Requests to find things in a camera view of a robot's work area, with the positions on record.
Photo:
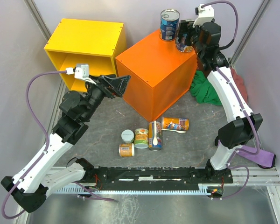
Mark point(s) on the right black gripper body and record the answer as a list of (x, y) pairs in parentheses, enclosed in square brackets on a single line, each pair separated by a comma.
[(193, 34)]

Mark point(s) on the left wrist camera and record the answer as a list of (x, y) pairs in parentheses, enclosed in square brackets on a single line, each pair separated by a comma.
[(81, 72)]

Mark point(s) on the orange wooden box cabinet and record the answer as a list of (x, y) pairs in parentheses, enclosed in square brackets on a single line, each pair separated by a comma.
[(160, 75)]

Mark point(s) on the red pink cloth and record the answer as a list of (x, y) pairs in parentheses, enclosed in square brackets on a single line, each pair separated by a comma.
[(240, 84)]

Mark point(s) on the yellow blue upright can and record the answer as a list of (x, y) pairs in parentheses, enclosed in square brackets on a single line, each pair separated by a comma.
[(151, 135)]

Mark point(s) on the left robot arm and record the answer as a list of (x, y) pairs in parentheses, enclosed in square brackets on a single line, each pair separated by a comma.
[(31, 187)]

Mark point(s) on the yellow open shelf cabinet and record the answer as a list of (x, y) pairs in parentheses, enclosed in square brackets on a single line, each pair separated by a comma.
[(96, 43)]

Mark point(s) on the white lid small jar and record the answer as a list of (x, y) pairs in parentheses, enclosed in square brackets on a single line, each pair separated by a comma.
[(127, 136)]

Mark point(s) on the orange label small jar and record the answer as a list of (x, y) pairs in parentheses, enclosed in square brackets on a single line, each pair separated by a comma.
[(126, 150)]

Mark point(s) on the dark blue soup can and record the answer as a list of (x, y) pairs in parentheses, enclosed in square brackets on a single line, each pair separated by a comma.
[(168, 24)]

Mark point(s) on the yellow soup can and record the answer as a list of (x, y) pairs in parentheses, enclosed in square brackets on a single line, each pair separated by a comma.
[(180, 124)]

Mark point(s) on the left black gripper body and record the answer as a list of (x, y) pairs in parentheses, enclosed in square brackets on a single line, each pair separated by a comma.
[(107, 89)]

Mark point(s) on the white plastic spoon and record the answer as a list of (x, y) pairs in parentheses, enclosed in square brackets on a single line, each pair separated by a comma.
[(177, 131), (155, 140)]

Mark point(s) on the green label noodle cup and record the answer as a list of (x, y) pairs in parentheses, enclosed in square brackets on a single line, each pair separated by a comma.
[(141, 139)]

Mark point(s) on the purple cloth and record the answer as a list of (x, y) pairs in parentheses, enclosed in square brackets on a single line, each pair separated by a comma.
[(263, 156)]

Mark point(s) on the green cloth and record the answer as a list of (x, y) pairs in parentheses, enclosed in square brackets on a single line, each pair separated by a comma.
[(203, 91)]

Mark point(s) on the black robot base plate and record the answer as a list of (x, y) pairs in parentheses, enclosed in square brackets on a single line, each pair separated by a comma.
[(153, 179)]

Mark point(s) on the blue Progresso soup can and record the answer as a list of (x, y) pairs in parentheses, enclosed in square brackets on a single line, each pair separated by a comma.
[(181, 44)]

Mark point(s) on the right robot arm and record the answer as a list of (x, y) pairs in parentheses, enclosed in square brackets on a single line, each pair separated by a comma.
[(240, 133)]

